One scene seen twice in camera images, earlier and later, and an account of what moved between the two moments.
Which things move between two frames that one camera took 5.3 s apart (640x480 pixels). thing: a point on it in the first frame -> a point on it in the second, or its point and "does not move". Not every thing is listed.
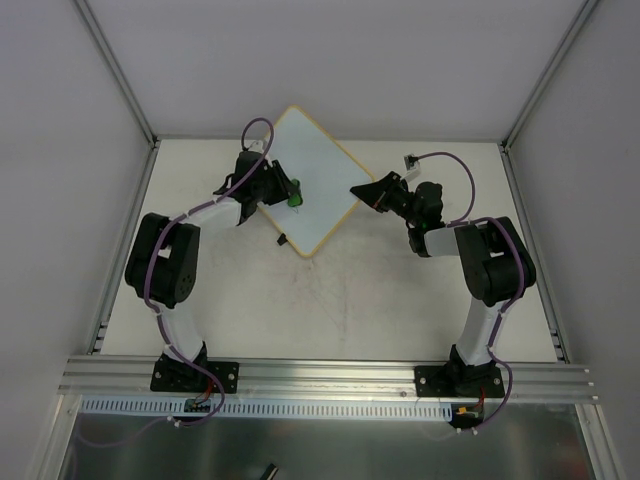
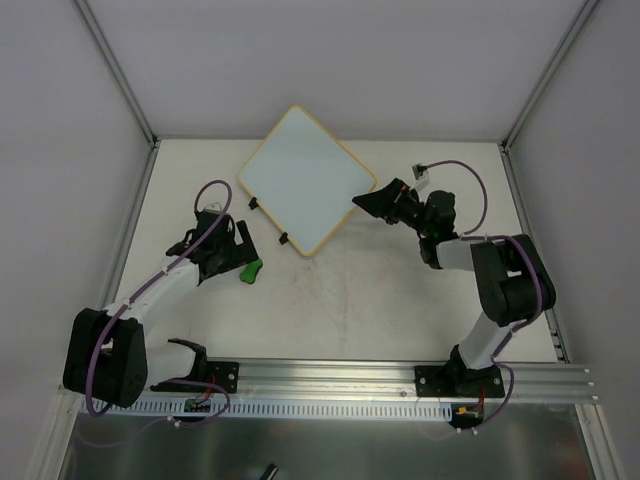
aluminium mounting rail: (130, 379) does not move
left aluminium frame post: (118, 72) does not move
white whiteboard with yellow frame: (326, 172) does not move
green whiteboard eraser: (295, 199) -> (250, 271)
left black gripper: (279, 182) -> (232, 248)
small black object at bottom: (270, 472) does not move
